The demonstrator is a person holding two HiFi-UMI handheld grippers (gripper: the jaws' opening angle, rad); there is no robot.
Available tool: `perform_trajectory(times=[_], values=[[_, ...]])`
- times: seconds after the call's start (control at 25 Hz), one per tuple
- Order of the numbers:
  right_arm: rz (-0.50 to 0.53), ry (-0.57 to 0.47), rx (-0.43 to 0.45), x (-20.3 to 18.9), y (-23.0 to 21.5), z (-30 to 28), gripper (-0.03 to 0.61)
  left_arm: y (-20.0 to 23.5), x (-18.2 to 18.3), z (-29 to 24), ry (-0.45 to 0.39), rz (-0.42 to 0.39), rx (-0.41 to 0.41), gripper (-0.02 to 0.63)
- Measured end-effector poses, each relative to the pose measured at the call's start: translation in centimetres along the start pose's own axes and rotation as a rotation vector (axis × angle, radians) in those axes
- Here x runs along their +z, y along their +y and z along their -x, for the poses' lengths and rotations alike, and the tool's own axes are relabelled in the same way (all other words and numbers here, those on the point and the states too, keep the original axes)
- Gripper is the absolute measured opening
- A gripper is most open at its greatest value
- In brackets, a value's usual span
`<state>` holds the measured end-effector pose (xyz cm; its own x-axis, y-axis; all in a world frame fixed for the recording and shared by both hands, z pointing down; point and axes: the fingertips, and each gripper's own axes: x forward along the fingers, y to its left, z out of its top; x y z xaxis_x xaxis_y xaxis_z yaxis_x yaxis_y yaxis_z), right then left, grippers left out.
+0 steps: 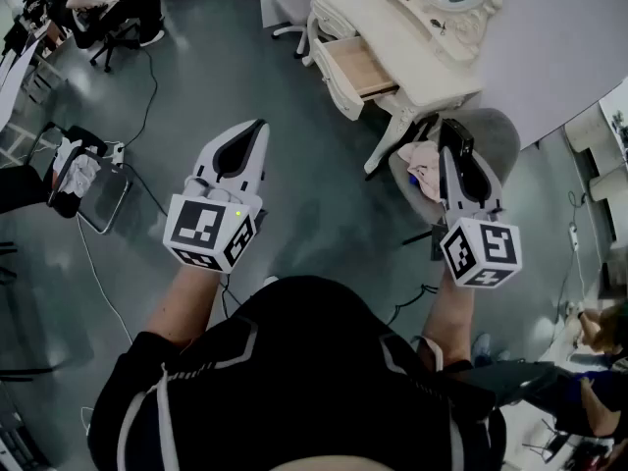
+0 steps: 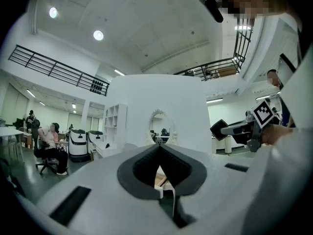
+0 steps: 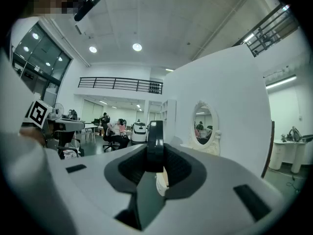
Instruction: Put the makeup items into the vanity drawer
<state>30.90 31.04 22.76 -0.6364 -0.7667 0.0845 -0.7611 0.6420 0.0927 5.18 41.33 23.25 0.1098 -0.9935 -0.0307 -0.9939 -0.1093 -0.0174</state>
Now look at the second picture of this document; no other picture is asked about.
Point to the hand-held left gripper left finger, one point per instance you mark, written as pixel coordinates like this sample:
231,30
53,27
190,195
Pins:
127,172

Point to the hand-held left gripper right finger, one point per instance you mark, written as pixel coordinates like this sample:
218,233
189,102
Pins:
195,172

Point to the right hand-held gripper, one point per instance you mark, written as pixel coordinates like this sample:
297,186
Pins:
262,114

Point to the wooden drawer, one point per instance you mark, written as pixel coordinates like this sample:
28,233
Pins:
161,180

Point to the person's right hand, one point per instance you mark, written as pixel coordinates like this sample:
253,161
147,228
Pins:
276,134

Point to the white low cabinet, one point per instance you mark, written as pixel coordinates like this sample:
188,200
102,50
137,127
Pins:
107,151

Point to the white service robot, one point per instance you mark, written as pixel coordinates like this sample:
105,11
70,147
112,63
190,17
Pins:
96,138
78,143

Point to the white open bookshelf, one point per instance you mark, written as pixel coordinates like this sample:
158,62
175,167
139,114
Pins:
115,124

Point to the oval white-framed mirror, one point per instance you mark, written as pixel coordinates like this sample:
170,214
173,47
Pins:
160,126

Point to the black office chair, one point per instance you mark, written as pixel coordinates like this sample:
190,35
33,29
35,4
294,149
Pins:
42,160

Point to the black balcony railing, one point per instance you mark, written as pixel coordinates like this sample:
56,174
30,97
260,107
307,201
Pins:
56,68
242,40

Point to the white office table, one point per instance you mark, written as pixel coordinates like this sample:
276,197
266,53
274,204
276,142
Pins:
9,131

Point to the round ceiling lamp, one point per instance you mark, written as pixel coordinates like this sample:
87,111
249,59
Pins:
98,35
53,12

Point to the black head-worn camera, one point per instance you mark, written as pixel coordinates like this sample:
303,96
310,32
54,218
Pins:
212,7

